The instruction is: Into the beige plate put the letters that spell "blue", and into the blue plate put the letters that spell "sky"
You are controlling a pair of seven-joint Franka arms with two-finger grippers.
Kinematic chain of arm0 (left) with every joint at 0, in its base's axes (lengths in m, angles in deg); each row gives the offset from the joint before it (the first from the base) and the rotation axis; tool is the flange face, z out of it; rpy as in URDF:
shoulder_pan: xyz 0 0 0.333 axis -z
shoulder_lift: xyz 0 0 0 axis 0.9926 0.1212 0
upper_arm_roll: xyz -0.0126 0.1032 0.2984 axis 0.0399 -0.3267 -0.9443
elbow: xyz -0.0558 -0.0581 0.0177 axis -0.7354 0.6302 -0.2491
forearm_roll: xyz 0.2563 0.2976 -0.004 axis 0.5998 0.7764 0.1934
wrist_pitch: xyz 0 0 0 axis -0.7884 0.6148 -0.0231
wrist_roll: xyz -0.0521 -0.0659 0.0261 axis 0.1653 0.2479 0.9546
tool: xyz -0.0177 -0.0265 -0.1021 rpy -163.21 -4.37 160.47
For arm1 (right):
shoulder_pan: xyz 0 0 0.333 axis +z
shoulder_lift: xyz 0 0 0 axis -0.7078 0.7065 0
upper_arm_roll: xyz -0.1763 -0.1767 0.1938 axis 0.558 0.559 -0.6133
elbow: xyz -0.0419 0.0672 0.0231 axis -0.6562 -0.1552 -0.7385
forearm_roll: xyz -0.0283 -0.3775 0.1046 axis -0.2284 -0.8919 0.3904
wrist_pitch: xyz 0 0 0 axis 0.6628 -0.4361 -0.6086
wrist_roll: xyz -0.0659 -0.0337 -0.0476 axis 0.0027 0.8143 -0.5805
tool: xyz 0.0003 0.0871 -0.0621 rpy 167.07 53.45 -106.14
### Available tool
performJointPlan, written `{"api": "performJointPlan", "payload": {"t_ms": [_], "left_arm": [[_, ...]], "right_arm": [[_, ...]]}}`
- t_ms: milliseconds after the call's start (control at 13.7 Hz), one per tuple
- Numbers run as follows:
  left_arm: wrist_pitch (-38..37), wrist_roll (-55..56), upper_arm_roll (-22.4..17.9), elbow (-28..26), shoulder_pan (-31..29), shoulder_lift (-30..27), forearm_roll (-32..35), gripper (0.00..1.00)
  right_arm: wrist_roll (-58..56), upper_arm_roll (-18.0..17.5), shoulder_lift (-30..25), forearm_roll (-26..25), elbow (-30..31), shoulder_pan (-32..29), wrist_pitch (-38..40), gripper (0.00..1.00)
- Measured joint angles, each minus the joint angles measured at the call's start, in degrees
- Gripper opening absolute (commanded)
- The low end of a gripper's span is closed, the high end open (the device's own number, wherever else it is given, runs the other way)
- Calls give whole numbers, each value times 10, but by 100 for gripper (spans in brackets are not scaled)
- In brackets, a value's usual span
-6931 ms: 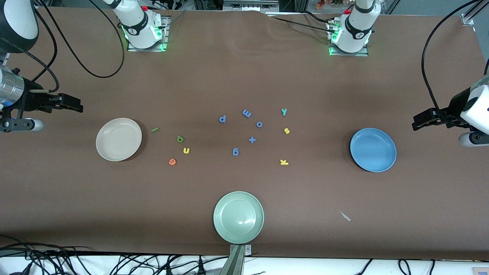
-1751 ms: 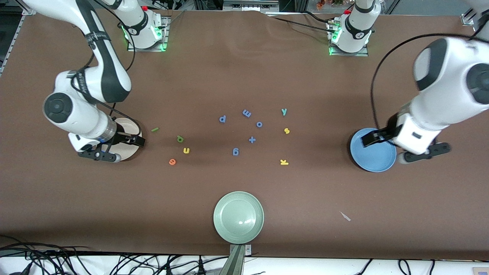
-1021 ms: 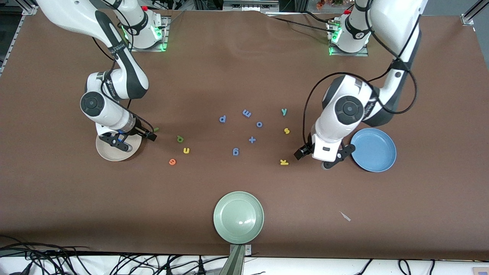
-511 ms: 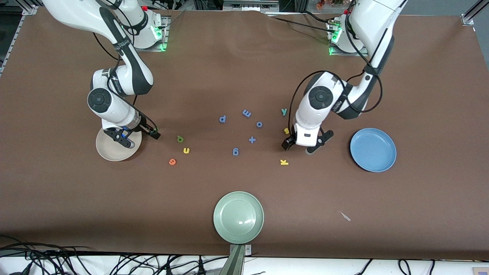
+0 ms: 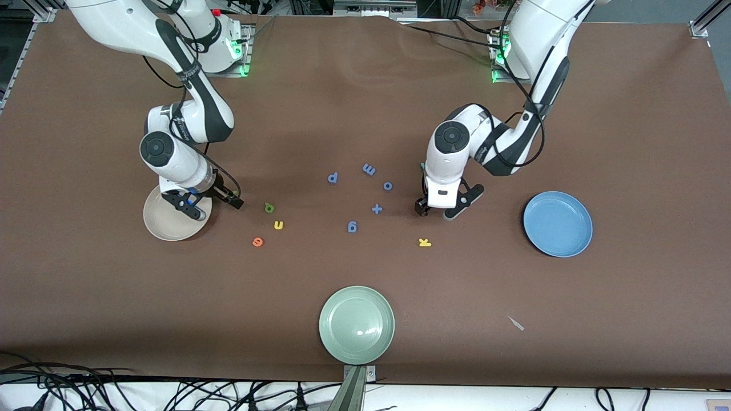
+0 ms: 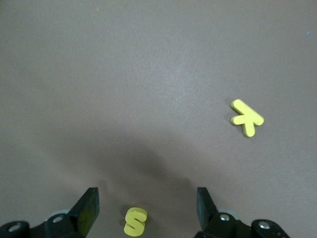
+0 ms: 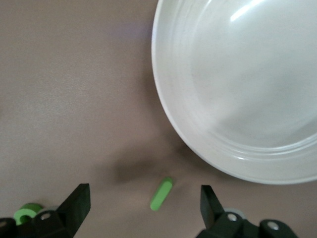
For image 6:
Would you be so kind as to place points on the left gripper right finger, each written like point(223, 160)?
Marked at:
point(206, 213)

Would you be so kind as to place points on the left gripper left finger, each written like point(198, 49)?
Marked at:
point(86, 213)

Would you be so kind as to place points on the yellow foam letter s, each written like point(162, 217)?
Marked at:
point(133, 213)

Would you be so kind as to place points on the yellow foam letter k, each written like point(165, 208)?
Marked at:
point(247, 116)

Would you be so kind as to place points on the brown table cover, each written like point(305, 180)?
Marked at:
point(99, 74)

